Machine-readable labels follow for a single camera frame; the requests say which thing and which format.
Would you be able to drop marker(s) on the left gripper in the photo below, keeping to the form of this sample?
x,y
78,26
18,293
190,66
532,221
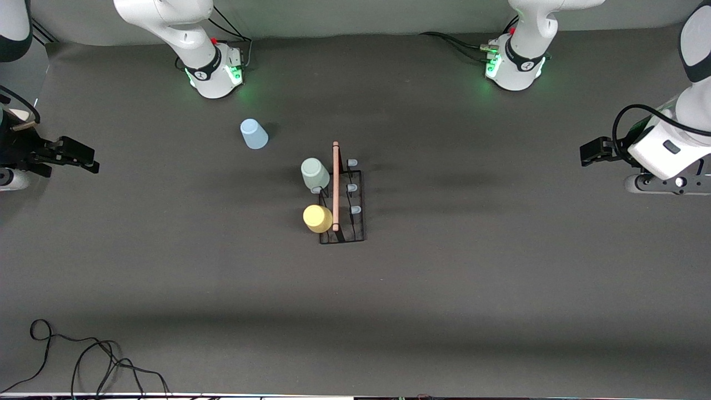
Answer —
x,y
618,151

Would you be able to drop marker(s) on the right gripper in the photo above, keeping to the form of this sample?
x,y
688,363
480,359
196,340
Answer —
x,y
18,150

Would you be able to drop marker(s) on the pale green plastic cup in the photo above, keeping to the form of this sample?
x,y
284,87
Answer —
x,y
315,173

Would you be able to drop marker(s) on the yellow plastic cup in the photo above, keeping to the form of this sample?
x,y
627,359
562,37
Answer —
x,y
318,218

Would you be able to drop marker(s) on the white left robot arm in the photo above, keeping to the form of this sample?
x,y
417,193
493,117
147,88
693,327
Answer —
x,y
519,66

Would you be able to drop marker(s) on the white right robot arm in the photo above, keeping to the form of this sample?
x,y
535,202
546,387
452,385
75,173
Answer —
x,y
208,66

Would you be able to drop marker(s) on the light blue plastic cup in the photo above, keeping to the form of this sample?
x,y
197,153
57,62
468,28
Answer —
x,y
254,136

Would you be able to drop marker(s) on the beige furniture piece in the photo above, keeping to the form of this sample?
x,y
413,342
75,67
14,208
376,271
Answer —
x,y
21,114

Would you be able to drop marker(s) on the dark grey table mat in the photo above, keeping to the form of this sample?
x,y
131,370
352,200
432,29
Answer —
x,y
444,305

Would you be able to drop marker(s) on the dark metal frame bar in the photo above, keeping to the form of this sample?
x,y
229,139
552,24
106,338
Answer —
x,y
43,31

